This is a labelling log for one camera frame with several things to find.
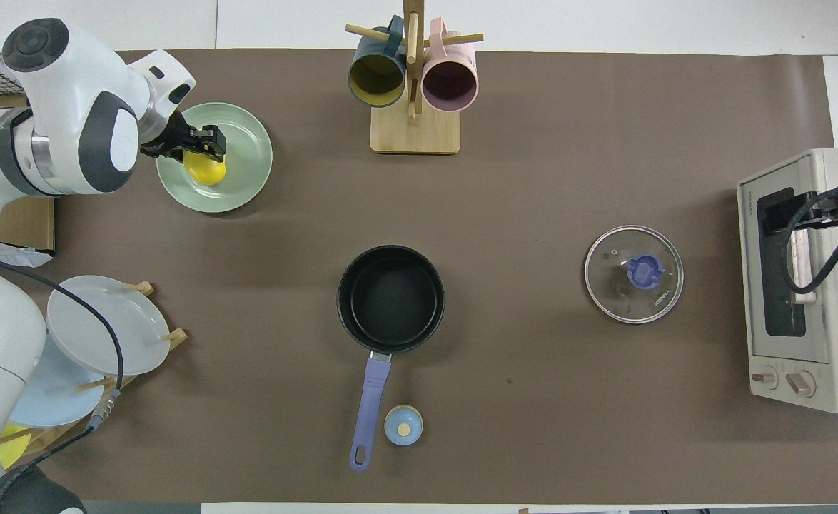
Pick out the white patterned plastic bag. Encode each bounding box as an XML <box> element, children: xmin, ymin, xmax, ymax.
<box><xmin>0</xmin><ymin>239</ymin><xmax>54</xmax><ymax>269</ymax></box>

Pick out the yellow plate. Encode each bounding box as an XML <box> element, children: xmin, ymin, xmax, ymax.
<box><xmin>0</xmin><ymin>423</ymin><xmax>33</xmax><ymax>470</ymax></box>

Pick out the pink ribbed mug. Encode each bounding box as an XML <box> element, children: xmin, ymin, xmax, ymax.
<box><xmin>421</xmin><ymin>18</ymin><xmax>479</xmax><ymax>113</ymax></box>

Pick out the wooden mug tree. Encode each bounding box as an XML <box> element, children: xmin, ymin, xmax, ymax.
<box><xmin>345</xmin><ymin>0</ymin><xmax>484</xmax><ymax>155</ymax></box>

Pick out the yellow lemon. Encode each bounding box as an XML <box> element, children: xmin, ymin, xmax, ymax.
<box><xmin>183</xmin><ymin>151</ymin><xmax>227</xmax><ymax>186</ymax></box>

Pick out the dark blue saucepan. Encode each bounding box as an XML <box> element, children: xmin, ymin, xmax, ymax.
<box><xmin>336</xmin><ymin>245</ymin><xmax>446</xmax><ymax>472</ymax></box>

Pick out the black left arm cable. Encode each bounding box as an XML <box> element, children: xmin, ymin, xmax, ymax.
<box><xmin>0</xmin><ymin>246</ymin><xmax>124</xmax><ymax>514</ymax></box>

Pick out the glass lid blue knob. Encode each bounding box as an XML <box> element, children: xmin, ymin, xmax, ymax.
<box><xmin>584</xmin><ymin>225</ymin><xmax>685</xmax><ymax>325</ymax></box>

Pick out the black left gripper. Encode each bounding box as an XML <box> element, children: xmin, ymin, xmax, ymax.
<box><xmin>139</xmin><ymin>109</ymin><xmax>228</xmax><ymax>163</ymax></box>

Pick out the wooden plate rack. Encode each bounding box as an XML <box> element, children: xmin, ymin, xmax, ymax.
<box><xmin>1</xmin><ymin>281</ymin><xmax>189</xmax><ymax>459</ymax></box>

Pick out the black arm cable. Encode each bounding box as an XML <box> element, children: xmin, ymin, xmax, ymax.
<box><xmin>779</xmin><ymin>183</ymin><xmax>838</xmax><ymax>295</ymax></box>
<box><xmin>0</xmin><ymin>246</ymin><xmax>124</xmax><ymax>514</ymax></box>

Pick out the light green plate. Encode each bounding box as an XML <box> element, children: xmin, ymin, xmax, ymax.
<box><xmin>156</xmin><ymin>102</ymin><xmax>274</xmax><ymax>214</ymax></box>

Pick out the brown table mat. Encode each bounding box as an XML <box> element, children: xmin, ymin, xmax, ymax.
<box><xmin>26</xmin><ymin>49</ymin><xmax>838</xmax><ymax>504</ymax></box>

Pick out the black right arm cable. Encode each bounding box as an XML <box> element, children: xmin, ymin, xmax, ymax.
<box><xmin>779</xmin><ymin>183</ymin><xmax>838</xmax><ymax>295</ymax></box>

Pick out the dark teal mug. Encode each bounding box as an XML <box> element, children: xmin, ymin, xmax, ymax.
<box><xmin>348</xmin><ymin>16</ymin><xmax>407</xmax><ymax>109</ymax></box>

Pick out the grey plate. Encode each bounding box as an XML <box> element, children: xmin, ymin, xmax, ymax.
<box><xmin>46</xmin><ymin>275</ymin><xmax>171</xmax><ymax>376</ymax></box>

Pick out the light blue plate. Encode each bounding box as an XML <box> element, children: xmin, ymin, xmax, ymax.
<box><xmin>6</xmin><ymin>336</ymin><xmax>116</xmax><ymax>428</ymax></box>

